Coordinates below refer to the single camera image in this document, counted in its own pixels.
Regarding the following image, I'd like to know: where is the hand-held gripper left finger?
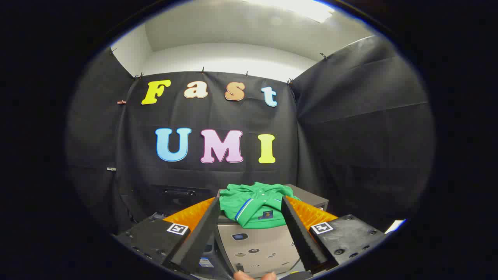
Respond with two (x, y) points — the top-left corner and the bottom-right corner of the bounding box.
(115, 196), (221, 275)

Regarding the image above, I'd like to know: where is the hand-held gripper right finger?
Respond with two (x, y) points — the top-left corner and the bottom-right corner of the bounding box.
(281, 196), (391, 272)

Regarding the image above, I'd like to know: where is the grey washing machine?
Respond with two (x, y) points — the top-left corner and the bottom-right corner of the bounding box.
(121, 185), (234, 278)

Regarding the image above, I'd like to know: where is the green polo shirt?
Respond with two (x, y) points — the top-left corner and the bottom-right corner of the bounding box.
(219, 182), (301, 229)

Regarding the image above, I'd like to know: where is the beige cabinet with grey top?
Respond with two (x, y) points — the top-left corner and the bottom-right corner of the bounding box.
(215, 184), (330, 278)

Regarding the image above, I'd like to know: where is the black backdrop cloth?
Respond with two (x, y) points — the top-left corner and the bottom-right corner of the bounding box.
(66, 35), (434, 234)

